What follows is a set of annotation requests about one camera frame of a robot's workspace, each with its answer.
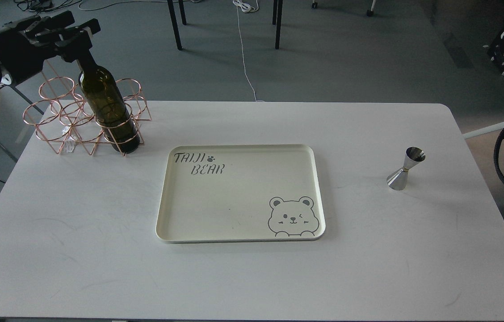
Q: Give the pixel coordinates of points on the dark green wine bottle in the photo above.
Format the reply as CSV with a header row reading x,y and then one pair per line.
x,y
109,109

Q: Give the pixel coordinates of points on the silver metal jigger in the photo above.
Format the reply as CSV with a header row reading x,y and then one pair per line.
x,y
398,179

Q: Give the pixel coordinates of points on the copper wire bottle rack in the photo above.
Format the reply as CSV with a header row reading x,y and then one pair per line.
x,y
69,121

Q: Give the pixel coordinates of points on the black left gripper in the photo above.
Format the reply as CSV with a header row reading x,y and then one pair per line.
x,y
22,54

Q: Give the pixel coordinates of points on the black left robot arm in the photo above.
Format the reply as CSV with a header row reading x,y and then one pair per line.
x,y
27,43

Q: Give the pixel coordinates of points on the cream bear print tray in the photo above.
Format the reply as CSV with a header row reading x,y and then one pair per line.
x,y
240,193

